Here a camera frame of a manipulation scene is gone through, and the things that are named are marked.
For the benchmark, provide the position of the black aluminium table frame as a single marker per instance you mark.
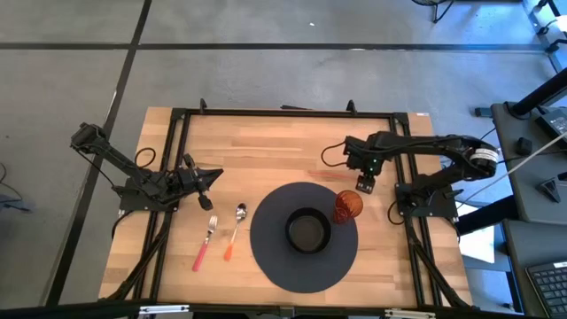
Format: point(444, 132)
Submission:
point(288, 113)

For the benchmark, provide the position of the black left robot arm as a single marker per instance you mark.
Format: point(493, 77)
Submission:
point(111, 153)

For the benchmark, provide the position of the dark round woven placemat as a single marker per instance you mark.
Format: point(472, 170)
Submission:
point(274, 266)

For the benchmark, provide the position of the grey desk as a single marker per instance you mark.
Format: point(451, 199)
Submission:
point(518, 274)
point(518, 186)

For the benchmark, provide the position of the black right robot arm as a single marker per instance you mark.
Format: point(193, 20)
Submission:
point(421, 144)

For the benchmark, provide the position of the black desk beam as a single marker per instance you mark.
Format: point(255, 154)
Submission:
point(487, 217)

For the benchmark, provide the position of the orange faceted plastic tumbler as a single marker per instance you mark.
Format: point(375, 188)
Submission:
point(350, 204)

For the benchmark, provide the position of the small black device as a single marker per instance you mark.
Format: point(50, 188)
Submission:
point(524, 146)

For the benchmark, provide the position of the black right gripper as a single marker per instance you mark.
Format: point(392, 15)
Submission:
point(363, 155)

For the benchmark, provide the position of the black bowl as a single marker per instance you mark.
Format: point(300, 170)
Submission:
point(308, 230)

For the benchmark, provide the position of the black frame hook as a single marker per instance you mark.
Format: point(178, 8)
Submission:
point(351, 106)
point(203, 106)

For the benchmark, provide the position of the black triangular stand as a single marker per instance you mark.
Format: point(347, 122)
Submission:
point(549, 188)

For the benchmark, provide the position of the orange drinking straw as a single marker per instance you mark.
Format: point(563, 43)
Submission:
point(332, 175)

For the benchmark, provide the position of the black pole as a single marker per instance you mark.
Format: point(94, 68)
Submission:
point(540, 93)

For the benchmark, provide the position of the white paper sheet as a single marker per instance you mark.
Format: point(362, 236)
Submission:
point(478, 243)

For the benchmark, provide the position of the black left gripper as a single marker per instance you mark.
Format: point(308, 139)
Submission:
point(186, 179)

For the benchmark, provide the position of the black keyboard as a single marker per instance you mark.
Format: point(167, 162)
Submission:
point(549, 288)

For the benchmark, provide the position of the silver metal bracket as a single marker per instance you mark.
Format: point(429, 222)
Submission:
point(164, 309)
point(409, 313)

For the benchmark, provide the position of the black power adapter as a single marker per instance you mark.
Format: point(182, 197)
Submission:
point(551, 122)

